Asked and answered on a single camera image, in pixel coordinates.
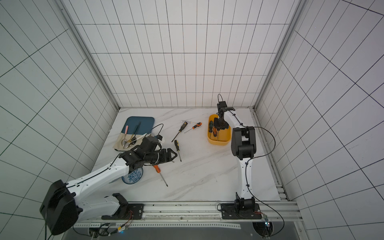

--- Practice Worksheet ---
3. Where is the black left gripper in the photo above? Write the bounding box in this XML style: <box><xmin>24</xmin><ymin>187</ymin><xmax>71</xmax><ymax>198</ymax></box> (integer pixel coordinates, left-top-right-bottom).
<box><xmin>145</xmin><ymin>148</ymin><xmax>178</xmax><ymax>166</ymax></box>

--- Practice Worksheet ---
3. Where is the green black screwdriver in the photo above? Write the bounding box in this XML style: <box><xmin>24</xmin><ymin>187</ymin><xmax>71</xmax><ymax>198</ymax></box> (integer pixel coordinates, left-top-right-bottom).
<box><xmin>209</xmin><ymin>121</ymin><xmax>214</xmax><ymax>134</ymax></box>

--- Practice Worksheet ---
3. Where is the black yellow screwdriver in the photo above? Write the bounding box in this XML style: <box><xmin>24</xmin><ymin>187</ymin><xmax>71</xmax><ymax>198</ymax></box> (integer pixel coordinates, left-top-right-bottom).
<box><xmin>174</xmin><ymin>140</ymin><xmax>182</xmax><ymax>162</ymax></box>

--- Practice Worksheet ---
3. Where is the large orange black screwdriver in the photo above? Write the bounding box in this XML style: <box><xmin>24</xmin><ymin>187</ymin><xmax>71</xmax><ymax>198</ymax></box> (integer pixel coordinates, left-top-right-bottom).
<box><xmin>154</xmin><ymin>165</ymin><xmax>168</xmax><ymax>187</ymax></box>

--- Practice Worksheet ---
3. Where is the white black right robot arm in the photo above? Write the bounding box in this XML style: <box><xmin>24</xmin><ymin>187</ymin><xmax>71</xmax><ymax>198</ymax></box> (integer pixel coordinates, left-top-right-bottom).
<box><xmin>214</xmin><ymin>101</ymin><xmax>257</xmax><ymax>218</ymax></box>

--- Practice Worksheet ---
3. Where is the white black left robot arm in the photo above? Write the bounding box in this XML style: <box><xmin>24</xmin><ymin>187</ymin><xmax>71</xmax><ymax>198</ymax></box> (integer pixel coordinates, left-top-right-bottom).
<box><xmin>40</xmin><ymin>146</ymin><xmax>178</xmax><ymax>236</ymax></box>

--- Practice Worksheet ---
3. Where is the yellow plastic storage box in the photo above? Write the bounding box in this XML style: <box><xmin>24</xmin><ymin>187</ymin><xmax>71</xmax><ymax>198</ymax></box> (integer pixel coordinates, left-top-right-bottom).
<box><xmin>207</xmin><ymin>115</ymin><xmax>232</xmax><ymax>146</ymax></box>

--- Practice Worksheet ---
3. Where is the small orange black screwdriver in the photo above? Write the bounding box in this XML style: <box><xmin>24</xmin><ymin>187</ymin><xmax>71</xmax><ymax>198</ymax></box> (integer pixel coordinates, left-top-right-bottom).
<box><xmin>185</xmin><ymin>122</ymin><xmax>202</xmax><ymax>134</ymax></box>

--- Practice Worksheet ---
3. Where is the long brown black screwdriver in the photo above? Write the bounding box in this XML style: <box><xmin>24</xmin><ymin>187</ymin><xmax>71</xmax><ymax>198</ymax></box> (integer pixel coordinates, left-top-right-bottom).
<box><xmin>172</xmin><ymin>121</ymin><xmax>188</xmax><ymax>142</ymax></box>

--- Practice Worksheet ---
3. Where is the white chopstick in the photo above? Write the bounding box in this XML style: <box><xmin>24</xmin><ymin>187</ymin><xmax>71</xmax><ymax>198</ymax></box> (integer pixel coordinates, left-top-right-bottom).
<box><xmin>129</xmin><ymin>134</ymin><xmax>148</xmax><ymax>147</ymax></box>

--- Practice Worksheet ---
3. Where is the dark teal tray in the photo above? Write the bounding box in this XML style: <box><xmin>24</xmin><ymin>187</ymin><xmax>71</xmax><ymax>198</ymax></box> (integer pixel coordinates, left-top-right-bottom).
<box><xmin>121</xmin><ymin>116</ymin><xmax>155</xmax><ymax>135</ymax></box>

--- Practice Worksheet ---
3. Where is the black chopstick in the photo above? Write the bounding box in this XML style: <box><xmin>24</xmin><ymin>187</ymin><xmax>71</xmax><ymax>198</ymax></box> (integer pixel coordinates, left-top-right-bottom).
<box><xmin>131</xmin><ymin>122</ymin><xmax>141</xmax><ymax>145</ymax></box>

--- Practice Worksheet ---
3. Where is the blue patterned plate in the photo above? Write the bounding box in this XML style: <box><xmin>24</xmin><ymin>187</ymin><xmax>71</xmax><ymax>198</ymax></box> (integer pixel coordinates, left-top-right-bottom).
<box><xmin>122</xmin><ymin>168</ymin><xmax>144</xmax><ymax>185</ymax></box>

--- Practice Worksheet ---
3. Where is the metal spoon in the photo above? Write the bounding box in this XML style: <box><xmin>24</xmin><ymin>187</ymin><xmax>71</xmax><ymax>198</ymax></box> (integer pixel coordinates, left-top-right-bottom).
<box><xmin>123</xmin><ymin>135</ymin><xmax>137</xmax><ymax>149</ymax></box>

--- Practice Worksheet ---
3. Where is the beige cloth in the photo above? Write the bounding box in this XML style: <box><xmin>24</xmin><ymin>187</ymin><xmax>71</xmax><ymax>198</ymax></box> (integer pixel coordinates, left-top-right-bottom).
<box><xmin>113</xmin><ymin>133</ymin><xmax>146</xmax><ymax>152</ymax></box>

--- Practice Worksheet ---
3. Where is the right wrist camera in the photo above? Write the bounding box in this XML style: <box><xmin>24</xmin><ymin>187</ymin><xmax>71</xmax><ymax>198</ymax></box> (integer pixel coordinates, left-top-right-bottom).
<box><xmin>217</xmin><ymin>101</ymin><xmax>228</xmax><ymax>111</ymax></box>

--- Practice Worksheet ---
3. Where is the pink handled spoon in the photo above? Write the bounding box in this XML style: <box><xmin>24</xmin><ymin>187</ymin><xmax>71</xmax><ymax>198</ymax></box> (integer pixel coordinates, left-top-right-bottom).
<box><xmin>122</xmin><ymin>125</ymin><xmax>129</xmax><ymax>148</ymax></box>

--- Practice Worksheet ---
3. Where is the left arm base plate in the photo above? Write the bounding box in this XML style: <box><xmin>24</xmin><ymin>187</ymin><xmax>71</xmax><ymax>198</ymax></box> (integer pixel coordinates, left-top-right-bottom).
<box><xmin>102</xmin><ymin>204</ymin><xmax>145</xmax><ymax>221</ymax></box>

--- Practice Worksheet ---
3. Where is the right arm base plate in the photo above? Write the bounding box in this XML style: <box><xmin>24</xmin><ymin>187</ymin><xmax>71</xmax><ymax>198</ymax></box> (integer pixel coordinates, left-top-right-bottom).
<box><xmin>219</xmin><ymin>204</ymin><xmax>262</xmax><ymax>220</ymax></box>

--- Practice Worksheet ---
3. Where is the aluminium mounting rail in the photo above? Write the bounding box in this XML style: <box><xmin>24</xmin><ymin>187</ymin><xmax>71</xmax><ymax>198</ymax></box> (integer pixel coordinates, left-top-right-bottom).
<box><xmin>74</xmin><ymin>202</ymin><xmax>303</xmax><ymax>231</ymax></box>

